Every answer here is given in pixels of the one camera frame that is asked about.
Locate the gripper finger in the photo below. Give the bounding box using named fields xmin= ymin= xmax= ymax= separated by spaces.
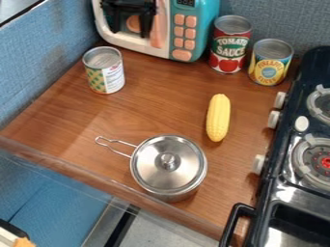
xmin=102 ymin=11 xmax=126 ymax=35
xmin=136 ymin=13 xmax=157 ymax=40

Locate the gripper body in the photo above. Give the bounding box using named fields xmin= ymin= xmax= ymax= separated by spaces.
xmin=98 ymin=0 xmax=157 ymax=16

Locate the green checked can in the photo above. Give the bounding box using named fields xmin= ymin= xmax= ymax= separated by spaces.
xmin=81 ymin=45 xmax=126 ymax=96

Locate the red tomato can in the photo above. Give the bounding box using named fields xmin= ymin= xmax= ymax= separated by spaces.
xmin=207 ymin=14 xmax=255 ymax=75

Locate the yellow and blue can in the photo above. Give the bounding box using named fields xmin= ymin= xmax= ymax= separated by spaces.
xmin=246 ymin=38 xmax=295 ymax=87

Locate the silver pot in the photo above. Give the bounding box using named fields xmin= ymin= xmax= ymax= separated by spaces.
xmin=94 ymin=134 xmax=209 ymax=204

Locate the toy microwave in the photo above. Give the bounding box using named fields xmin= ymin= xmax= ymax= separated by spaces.
xmin=90 ymin=0 xmax=222 ymax=64

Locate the yellow toy corn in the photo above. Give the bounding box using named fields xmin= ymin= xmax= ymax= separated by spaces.
xmin=205 ymin=93 xmax=233 ymax=143

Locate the silver lid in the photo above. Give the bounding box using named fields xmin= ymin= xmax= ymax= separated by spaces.
xmin=129 ymin=134 xmax=209 ymax=195

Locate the toy stove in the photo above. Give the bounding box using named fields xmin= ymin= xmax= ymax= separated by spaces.
xmin=217 ymin=45 xmax=330 ymax=247

